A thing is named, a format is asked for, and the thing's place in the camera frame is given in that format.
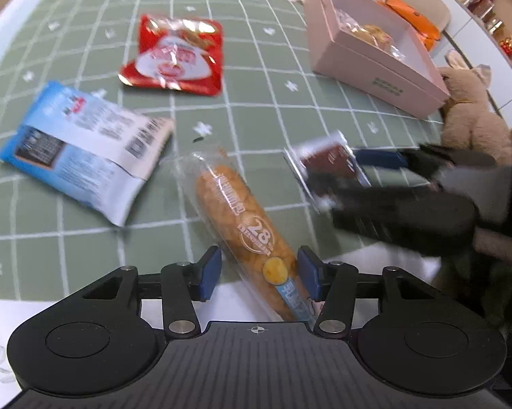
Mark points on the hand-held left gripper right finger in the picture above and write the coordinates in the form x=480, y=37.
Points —
x=309, y=275

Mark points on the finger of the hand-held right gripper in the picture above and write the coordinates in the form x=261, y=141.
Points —
x=379, y=158
x=392, y=217

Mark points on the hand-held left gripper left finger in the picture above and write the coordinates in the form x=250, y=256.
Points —
x=209, y=275

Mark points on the brown snack packet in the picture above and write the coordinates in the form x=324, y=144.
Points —
x=328, y=157

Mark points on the long bread packet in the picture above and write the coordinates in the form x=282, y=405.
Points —
x=239, y=217

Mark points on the pink cardboard box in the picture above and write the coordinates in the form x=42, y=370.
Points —
x=358, y=68

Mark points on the round bread packet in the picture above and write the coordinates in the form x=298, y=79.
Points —
x=373, y=34

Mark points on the brown plush toy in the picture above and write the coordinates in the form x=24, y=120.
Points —
x=473, y=132

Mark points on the wooden shelf unit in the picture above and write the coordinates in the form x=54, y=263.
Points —
x=494, y=72

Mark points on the small red ornament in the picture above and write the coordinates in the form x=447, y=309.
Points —
x=509, y=46

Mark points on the green checked tablecloth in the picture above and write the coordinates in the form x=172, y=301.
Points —
x=256, y=106

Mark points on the glass jar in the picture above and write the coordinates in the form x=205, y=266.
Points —
x=495, y=22
x=482, y=5

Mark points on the orange snack bag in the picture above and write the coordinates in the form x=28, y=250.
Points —
x=413, y=19

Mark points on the blue and white snack packet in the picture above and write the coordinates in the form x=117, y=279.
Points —
x=81, y=157

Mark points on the red snack packet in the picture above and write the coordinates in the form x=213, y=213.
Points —
x=175, y=55

